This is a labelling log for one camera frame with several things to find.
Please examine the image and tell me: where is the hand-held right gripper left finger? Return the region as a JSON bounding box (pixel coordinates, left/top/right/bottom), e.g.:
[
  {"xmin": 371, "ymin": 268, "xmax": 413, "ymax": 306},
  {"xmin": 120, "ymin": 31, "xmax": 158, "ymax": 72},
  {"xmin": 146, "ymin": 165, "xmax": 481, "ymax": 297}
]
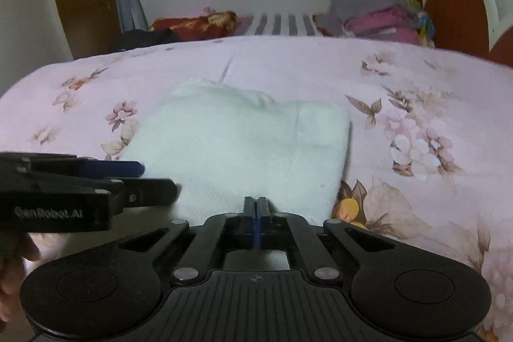
[{"xmin": 118, "ymin": 196, "xmax": 258, "ymax": 287}]

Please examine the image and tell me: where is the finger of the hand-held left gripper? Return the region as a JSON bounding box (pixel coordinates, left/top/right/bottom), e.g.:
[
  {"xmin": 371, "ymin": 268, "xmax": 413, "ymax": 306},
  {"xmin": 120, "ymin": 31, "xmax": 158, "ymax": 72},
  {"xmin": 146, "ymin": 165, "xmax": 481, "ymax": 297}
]
[
  {"xmin": 102, "ymin": 177, "xmax": 180, "ymax": 215},
  {"xmin": 76, "ymin": 157, "xmax": 146, "ymax": 180}
]

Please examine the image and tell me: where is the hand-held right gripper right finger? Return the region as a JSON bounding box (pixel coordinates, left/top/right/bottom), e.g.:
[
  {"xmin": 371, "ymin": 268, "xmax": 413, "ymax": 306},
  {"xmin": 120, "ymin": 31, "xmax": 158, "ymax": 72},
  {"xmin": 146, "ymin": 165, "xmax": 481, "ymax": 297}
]
[{"xmin": 256, "ymin": 196, "xmax": 397, "ymax": 285}]

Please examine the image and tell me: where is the white towel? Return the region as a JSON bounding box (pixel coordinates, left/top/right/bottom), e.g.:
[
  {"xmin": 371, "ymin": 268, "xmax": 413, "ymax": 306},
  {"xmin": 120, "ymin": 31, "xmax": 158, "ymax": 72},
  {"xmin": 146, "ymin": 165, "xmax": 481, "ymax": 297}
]
[{"xmin": 120, "ymin": 78, "xmax": 352, "ymax": 271}]

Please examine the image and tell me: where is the pile of folded clothes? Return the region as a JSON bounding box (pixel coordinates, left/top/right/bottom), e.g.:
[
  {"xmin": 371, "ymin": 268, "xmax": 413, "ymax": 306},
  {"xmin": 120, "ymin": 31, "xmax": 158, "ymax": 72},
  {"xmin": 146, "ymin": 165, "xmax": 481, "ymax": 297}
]
[{"xmin": 315, "ymin": 0, "xmax": 436, "ymax": 47}]

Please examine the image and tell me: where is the person's left hand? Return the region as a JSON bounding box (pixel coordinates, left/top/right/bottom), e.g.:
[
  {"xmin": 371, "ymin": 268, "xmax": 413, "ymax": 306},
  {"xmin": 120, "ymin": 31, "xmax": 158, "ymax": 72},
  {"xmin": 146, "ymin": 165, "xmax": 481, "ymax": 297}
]
[{"xmin": 0, "ymin": 233, "xmax": 41, "ymax": 323}]

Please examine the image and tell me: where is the black cloth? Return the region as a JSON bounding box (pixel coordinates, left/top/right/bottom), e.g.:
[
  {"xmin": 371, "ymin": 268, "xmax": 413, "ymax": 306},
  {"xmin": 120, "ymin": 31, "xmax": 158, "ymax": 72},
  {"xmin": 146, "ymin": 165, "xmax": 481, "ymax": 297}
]
[{"xmin": 114, "ymin": 29, "xmax": 180, "ymax": 51}]

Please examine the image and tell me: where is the red floral pillow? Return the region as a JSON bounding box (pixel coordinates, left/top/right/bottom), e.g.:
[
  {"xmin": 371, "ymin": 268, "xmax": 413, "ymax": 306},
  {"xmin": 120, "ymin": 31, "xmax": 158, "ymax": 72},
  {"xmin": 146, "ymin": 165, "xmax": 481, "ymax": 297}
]
[{"xmin": 150, "ymin": 10, "xmax": 240, "ymax": 41}]

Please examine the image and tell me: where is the pink floral bed sheet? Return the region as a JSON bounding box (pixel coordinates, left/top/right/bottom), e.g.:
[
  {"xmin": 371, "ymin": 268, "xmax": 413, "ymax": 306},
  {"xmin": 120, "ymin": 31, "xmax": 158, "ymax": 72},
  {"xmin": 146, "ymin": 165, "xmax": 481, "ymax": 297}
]
[{"xmin": 0, "ymin": 35, "xmax": 513, "ymax": 342}]

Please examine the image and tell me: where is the grey striped pillow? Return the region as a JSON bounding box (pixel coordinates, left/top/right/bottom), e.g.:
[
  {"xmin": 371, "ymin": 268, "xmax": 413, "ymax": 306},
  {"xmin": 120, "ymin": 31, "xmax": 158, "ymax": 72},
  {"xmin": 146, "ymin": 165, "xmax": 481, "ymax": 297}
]
[{"xmin": 236, "ymin": 13, "xmax": 321, "ymax": 37}]

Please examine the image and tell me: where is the red and white headboard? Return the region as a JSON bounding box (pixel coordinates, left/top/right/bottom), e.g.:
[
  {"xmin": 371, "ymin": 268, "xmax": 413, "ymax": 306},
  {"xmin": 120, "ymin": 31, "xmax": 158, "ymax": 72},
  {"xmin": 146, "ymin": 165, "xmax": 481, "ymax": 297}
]
[{"xmin": 402, "ymin": 0, "xmax": 513, "ymax": 68}]

